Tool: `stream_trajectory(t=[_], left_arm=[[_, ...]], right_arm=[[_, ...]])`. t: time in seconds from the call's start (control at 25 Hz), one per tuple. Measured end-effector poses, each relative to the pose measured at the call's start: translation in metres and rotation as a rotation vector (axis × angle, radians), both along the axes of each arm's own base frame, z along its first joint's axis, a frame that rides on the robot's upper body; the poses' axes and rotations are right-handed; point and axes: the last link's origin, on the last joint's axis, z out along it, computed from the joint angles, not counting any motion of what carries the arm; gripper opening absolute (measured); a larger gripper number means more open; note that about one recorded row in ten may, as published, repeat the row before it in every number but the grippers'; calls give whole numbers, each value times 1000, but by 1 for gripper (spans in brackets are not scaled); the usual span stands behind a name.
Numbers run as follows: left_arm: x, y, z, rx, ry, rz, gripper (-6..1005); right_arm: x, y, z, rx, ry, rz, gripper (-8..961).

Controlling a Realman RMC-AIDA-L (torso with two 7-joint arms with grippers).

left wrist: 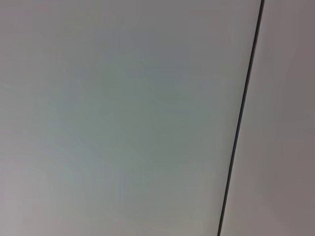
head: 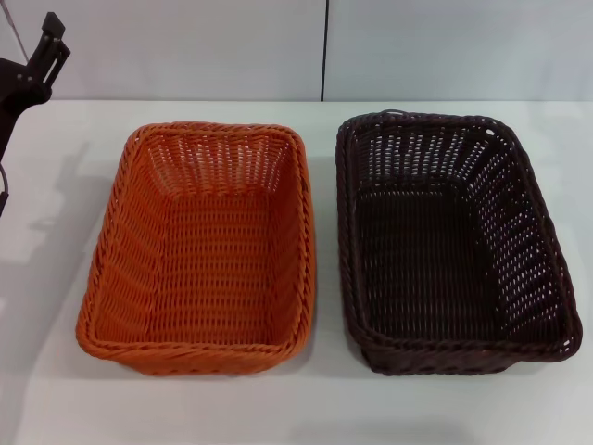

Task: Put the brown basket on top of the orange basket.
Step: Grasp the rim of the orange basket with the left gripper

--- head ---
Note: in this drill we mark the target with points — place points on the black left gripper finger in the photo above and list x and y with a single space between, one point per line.
52 51

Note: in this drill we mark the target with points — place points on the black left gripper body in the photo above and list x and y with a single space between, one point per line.
16 88

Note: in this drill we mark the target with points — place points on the orange wicker basket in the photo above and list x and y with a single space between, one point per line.
208 259

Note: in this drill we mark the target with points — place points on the dark brown wicker basket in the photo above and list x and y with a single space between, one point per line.
417 259

